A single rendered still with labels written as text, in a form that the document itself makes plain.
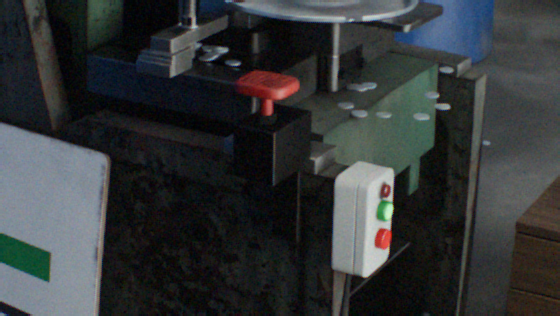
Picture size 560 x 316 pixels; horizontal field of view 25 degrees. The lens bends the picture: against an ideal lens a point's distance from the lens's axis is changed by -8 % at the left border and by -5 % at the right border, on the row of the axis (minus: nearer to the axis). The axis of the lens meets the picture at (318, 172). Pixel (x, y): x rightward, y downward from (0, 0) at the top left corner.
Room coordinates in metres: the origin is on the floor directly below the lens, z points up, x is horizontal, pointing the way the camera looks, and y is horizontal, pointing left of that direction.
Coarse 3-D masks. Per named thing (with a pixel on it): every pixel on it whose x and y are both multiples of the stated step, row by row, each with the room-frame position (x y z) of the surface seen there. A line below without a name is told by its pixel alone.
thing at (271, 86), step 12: (252, 72) 1.57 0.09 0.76; (264, 72) 1.58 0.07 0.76; (240, 84) 1.53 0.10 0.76; (252, 84) 1.53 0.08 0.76; (264, 84) 1.53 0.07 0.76; (276, 84) 1.53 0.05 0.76; (288, 84) 1.53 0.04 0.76; (252, 96) 1.52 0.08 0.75; (264, 96) 1.52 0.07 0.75; (276, 96) 1.51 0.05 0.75; (264, 108) 1.54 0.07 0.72
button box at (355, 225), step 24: (360, 168) 1.59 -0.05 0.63; (384, 168) 1.60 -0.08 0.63; (336, 192) 1.56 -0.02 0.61; (360, 192) 1.55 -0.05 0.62; (336, 216) 1.56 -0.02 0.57; (360, 216) 1.54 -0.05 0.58; (336, 240) 1.56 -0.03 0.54; (360, 240) 1.54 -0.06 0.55; (336, 264) 1.56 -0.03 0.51; (360, 264) 1.54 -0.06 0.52
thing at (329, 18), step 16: (256, 0) 1.85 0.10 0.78; (272, 0) 1.85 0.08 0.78; (288, 0) 1.84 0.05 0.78; (304, 0) 1.83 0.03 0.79; (320, 0) 1.84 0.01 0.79; (336, 0) 1.84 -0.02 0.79; (352, 0) 1.85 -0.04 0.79; (368, 0) 1.87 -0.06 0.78; (384, 0) 1.87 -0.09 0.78; (400, 0) 1.88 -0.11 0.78; (416, 0) 1.87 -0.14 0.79; (272, 16) 1.76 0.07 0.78; (288, 16) 1.75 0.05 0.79; (304, 16) 1.76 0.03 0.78; (320, 16) 1.77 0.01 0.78; (336, 16) 1.77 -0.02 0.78; (368, 16) 1.76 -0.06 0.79; (384, 16) 1.77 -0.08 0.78
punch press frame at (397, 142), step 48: (48, 0) 1.89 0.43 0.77; (96, 0) 1.87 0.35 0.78; (144, 0) 2.16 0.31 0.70; (96, 48) 1.88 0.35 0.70; (96, 96) 1.84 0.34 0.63; (336, 96) 1.82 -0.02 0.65; (384, 96) 1.83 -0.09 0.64; (336, 144) 1.70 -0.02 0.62; (384, 144) 1.84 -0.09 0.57; (432, 144) 2.00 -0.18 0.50
